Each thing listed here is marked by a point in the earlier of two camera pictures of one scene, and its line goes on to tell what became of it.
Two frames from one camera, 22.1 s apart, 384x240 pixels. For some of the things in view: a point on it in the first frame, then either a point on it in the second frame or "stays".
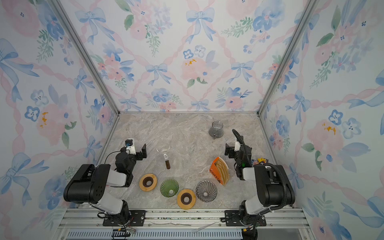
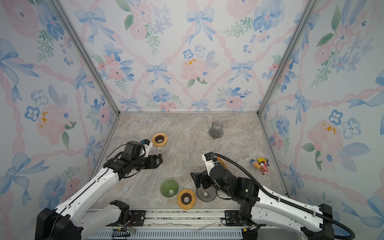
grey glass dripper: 206,191 stays
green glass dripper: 169,188 stays
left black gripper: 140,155 -> 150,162
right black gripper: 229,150 -> 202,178
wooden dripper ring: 148,182 -> 159,139
